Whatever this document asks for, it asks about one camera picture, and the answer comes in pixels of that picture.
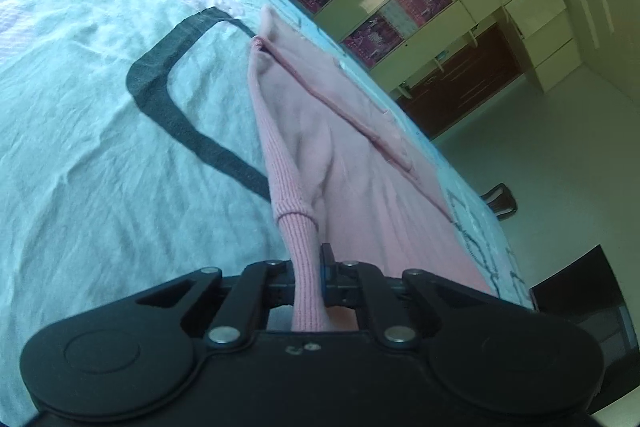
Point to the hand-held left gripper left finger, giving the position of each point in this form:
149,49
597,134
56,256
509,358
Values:
280,294

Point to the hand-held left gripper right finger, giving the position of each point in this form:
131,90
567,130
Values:
324,282

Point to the pink sweatshirt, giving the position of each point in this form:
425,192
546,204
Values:
350,167

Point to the dark wooden chair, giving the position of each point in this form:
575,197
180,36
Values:
500,202

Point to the dark brown wooden door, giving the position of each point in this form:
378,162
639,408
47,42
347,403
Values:
460,77

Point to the dark furniture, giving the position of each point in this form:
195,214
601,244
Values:
575,292

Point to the light blue patterned bed sheet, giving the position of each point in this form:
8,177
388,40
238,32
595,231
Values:
100,107

